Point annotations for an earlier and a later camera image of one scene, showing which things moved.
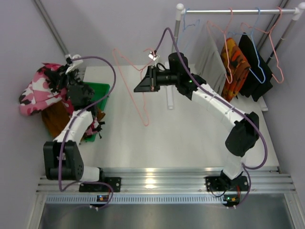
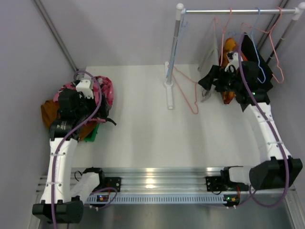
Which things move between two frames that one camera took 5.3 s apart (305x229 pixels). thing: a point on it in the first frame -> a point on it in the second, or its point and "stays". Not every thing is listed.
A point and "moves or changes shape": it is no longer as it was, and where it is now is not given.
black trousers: x=259 y=82 stays
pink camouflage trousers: x=39 y=90 -> x=99 y=82
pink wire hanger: x=141 y=71 moves or changes shape
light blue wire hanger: x=189 y=25 -> x=175 y=46
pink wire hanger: x=269 y=33 stays
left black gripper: x=66 y=78 -> x=94 y=105
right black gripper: x=153 y=78 -> x=213 y=76
